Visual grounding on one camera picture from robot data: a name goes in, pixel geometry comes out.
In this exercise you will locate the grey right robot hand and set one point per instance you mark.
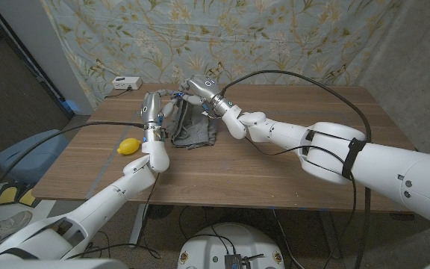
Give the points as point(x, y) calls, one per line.
point(205, 87)

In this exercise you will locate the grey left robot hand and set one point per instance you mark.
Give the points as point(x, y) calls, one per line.
point(152, 110)

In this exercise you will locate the grey shorts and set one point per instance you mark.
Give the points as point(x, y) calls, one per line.
point(194, 129)

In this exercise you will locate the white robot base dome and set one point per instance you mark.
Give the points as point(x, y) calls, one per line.
point(204, 248)

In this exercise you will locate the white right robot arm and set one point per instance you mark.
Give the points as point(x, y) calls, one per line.
point(386, 168)

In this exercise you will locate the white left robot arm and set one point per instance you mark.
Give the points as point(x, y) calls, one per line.
point(99, 205)

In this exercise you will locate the yellow ball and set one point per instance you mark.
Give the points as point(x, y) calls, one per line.
point(128, 146)

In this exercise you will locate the white power strip box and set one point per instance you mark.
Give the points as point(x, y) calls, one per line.
point(127, 83)

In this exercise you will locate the floral printed backdrop cloth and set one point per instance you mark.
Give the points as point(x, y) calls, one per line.
point(274, 41)

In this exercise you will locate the black round floor puck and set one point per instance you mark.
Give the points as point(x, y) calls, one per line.
point(159, 211)

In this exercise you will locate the white table leg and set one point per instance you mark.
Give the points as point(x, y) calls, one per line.
point(138, 228)

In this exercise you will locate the blue plastic bin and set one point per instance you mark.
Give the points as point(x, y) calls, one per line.
point(32, 155)

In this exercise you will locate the yellow black floor mat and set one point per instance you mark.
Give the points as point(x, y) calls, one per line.
point(7, 195)

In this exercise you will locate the grey electronics box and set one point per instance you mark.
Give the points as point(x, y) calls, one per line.
point(233, 262)

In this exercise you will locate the grey sneaker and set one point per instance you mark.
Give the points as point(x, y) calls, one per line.
point(9, 226)

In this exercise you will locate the grey table leg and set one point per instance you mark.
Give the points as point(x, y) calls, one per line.
point(330, 235)

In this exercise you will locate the blue object by wall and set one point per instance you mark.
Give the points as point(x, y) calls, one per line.
point(74, 106)

